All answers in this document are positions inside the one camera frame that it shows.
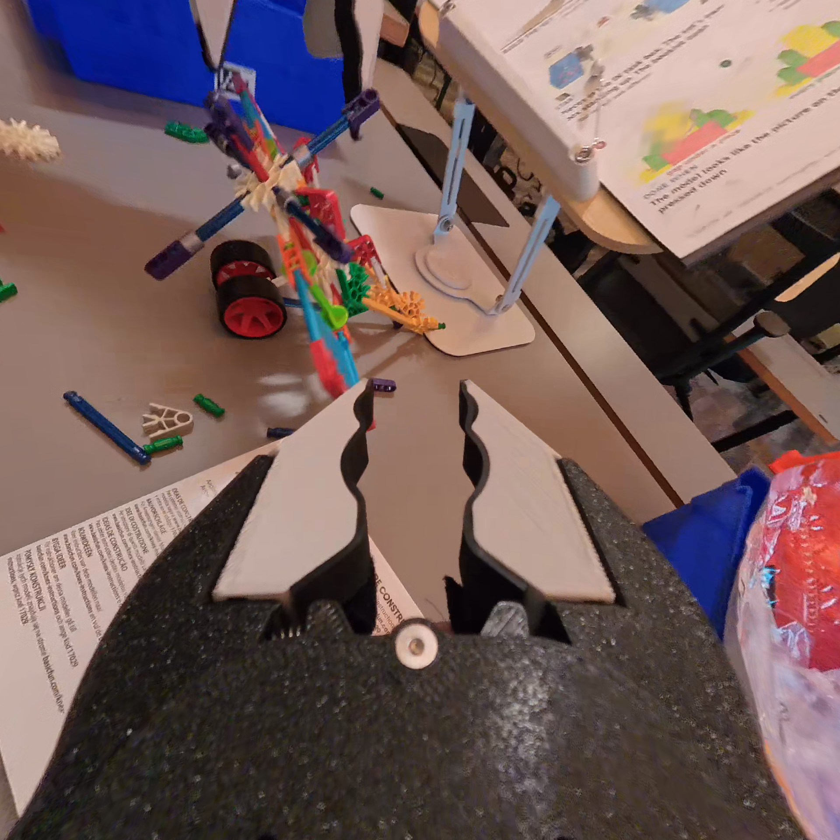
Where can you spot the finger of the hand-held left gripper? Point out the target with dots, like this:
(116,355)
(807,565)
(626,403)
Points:
(214,26)
(351,39)

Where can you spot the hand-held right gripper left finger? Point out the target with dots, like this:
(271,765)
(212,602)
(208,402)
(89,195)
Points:
(295,518)

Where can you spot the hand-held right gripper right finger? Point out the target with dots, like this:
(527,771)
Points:
(538,525)

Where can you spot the colourful construction toy model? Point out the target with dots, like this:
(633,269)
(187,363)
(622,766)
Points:
(253,308)

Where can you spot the blue bin with white label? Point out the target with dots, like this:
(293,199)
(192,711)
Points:
(131,52)

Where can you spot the green fan connector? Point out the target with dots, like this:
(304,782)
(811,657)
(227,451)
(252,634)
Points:
(186,132)

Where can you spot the purple block piece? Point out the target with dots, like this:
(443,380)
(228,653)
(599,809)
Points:
(382,385)

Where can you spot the grey connector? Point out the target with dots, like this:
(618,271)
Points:
(167,420)

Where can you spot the blue plastic bin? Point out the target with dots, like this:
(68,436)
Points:
(702,544)

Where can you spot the white page holder bar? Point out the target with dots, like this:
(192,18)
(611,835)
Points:
(512,98)

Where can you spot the white snowflake connector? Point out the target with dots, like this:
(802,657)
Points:
(26,139)

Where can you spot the white instruction booklet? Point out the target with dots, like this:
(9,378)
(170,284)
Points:
(65,590)

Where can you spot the wooden stand board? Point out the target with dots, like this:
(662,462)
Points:
(617,223)

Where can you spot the white instruction sheet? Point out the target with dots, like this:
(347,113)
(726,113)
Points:
(722,131)

